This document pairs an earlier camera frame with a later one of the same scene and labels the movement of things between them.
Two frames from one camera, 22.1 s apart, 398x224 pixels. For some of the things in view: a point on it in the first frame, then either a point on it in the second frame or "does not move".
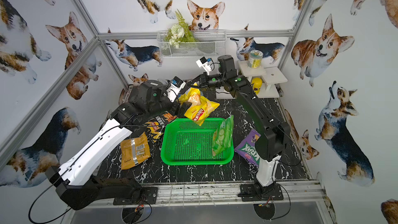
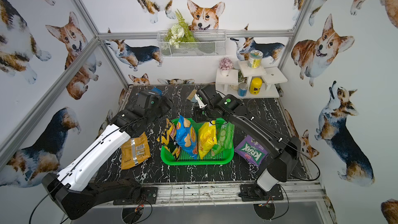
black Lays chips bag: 155,127 to 168,139
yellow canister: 257,84 does not move
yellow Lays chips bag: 199,108 to 207,138
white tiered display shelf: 268,75 does not move
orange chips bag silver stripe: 134,151 does not move
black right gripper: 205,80 to 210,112
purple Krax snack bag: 247,148 does not move
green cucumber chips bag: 223,137 does not move
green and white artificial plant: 179,32 does not move
